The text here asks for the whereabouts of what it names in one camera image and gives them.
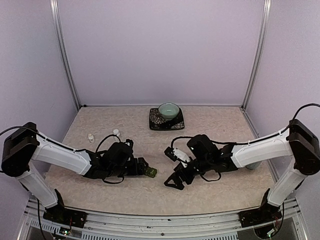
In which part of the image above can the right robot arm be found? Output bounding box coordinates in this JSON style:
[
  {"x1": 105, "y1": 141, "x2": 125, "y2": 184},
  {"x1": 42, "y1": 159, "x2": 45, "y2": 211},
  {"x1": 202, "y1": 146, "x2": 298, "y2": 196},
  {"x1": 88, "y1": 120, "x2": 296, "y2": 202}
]
[{"x1": 164, "y1": 119, "x2": 320, "y2": 222}]

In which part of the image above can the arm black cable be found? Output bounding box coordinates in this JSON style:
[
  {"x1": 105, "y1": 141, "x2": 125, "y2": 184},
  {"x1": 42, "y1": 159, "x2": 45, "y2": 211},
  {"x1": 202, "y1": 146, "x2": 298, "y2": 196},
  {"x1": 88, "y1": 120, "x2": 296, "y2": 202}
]
[
  {"x1": 0, "y1": 126, "x2": 123, "y2": 156},
  {"x1": 170, "y1": 103, "x2": 320, "y2": 151}
]

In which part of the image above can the celadon green bowl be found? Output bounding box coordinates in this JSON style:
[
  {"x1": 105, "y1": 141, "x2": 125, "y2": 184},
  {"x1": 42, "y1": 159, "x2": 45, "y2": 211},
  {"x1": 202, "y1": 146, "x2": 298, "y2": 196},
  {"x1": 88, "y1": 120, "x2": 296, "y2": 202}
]
[{"x1": 158, "y1": 102, "x2": 180, "y2": 120}]

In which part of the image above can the light blue mug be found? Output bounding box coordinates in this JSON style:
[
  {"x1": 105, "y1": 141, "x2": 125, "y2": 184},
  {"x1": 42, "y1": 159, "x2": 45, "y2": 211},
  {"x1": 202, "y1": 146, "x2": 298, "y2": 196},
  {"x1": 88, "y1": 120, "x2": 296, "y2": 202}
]
[{"x1": 245, "y1": 162, "x2": 261, "y2": 170}]

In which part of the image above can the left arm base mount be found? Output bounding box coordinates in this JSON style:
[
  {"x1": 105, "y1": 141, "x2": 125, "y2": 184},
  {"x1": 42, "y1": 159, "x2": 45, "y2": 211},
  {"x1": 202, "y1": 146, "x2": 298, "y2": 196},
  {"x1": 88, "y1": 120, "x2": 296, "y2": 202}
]
[{"x1": 43, "y1": 189, "x2": 88, "y2": 229}]

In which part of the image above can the white pill bottle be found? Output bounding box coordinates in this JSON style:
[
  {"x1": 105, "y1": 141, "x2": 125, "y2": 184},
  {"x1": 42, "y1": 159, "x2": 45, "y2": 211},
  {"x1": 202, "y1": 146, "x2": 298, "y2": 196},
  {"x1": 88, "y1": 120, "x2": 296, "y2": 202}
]
[
  {"x1": 113, "y1": 129, "x2": 120, "y2": 137},
  {"x1": 88, "y1": 133, "x2": 95, "y2": 144}
]

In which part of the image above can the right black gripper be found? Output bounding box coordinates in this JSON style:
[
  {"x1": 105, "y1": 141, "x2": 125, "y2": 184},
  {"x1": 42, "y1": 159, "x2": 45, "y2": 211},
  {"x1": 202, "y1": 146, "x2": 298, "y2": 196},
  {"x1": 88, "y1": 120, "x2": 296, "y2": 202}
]
[{"x1": 164, "y1": 156, "x2": 213, "y2": 191}]

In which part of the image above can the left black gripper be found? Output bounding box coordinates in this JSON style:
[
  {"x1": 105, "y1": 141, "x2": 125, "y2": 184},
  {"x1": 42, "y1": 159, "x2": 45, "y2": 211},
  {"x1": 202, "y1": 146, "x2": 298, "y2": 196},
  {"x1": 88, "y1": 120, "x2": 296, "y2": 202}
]
[{"x1": 108, "y1": 157, "x2": 149, "y2": 177}]

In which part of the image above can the left aluminium frame post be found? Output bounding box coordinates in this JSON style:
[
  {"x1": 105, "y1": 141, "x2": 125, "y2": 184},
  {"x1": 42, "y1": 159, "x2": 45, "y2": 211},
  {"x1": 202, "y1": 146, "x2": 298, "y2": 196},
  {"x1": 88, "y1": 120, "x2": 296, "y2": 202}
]
[{"x1": 49, "y1": 0, "x2": 82, "y2": 111}]

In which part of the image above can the green three-compartment pill box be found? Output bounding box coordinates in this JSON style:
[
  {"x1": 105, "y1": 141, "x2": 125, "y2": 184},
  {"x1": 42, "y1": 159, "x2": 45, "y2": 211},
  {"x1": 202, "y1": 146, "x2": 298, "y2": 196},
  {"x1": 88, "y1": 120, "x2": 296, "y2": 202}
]
[{"x1": 144, "y1": 167, "x2": 158, "y2": 178}]

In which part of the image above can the black floral square plate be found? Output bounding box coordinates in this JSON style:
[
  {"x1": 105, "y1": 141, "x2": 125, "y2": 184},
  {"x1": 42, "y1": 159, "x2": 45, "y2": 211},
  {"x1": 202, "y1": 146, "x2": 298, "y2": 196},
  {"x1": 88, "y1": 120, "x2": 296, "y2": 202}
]
[{"x1": 149, "y1": 108, "x2": 185, "y2": 131}]

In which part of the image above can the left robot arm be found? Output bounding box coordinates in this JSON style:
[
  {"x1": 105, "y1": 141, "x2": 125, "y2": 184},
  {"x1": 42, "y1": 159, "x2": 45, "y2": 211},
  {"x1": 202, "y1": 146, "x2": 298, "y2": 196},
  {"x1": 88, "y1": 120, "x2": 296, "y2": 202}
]
[{"x1": 1, "y1": 122, "x2": 154, "y2": 223}]

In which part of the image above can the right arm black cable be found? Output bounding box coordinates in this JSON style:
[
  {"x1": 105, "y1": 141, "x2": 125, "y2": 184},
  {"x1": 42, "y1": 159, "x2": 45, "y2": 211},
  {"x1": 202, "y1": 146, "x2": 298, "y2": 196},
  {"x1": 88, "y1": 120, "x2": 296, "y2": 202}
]
[{"x1": 170, "y1": 103, "x2": 320, "y2": 151}]

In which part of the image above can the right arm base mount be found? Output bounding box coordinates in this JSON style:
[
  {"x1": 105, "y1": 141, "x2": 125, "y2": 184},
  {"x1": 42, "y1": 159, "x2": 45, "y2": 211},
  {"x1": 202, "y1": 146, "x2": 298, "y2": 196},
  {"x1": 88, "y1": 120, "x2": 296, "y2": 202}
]
[{"x1": 238, "y1": 189, "x2": 283, "y2": 228}]

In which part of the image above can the aluminium frame post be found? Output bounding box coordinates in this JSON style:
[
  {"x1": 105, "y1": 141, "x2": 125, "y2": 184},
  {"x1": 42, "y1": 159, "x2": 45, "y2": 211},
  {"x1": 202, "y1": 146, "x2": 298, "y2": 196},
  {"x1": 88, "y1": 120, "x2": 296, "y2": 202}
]
[
  {"x1": 241, "y1": 0, "x2": 272, "y2": 112},
  {"x1": 49, "y1": 0, "x2": 82, "y2": 111}
]

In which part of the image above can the right aluminium frame post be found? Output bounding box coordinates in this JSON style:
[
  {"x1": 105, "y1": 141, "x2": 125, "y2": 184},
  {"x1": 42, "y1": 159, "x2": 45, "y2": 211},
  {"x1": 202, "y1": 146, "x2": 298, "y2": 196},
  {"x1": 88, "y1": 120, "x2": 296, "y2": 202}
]
[{"x1": 241, "y1": 0, "x2": 272, "y2": 112}]

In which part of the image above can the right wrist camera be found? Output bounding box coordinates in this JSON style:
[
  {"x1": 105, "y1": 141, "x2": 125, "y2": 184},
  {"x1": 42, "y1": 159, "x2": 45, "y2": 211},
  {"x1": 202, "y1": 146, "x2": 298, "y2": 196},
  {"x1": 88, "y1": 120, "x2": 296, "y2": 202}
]
[{"x1": 164, "y1": 147, "x2": 191, "y2": 168}]

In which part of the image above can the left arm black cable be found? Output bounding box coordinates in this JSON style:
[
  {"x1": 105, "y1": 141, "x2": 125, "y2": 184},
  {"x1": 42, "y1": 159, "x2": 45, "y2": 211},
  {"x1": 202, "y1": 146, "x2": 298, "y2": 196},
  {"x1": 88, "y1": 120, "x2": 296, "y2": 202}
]
[{"x1": 0, "y1": 126, "x2": 123, "y2": 156}]

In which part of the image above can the front aluminium rail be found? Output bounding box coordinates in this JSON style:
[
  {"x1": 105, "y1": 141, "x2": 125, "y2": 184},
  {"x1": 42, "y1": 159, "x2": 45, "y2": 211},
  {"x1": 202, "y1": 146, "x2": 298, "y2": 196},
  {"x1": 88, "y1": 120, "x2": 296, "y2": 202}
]
[{"x1": 19, "y1": 197, "x2": 308, "y2": 240}]

